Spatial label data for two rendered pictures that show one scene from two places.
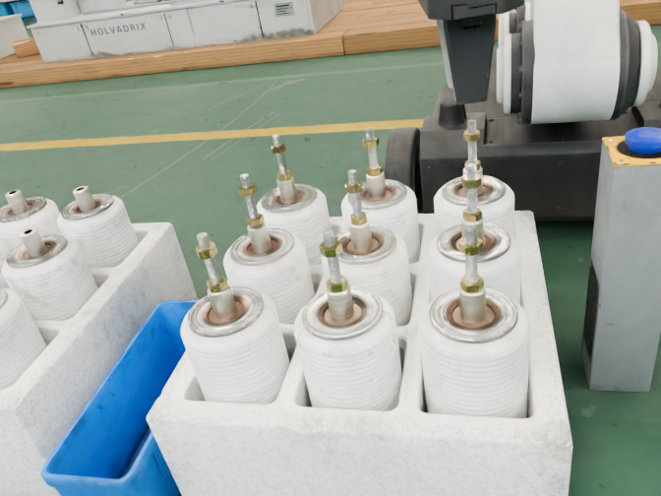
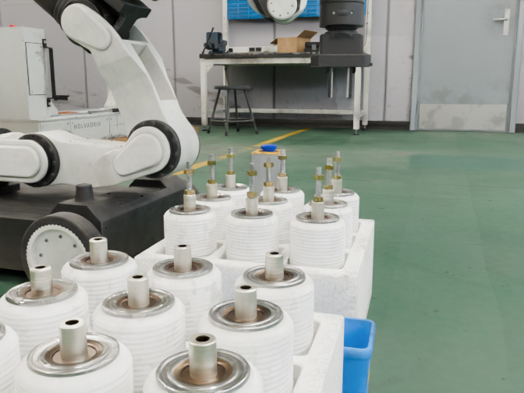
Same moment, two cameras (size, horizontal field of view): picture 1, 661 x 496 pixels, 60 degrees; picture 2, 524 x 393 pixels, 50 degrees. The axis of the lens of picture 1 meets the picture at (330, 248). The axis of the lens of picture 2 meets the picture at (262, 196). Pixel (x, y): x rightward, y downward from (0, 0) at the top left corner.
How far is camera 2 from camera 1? 1.21 m
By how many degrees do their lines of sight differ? 86
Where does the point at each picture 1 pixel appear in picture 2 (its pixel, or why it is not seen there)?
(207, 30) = not seen: outside the picture
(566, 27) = (175, 119)
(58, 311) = not seen: hidden behind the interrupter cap
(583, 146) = (154, 196)
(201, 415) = (355, 264)
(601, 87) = (196, 147)
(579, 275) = not seen: hidden behind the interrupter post
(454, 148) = (111, 210)
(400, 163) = (92, 229)
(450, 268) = (297, 195)
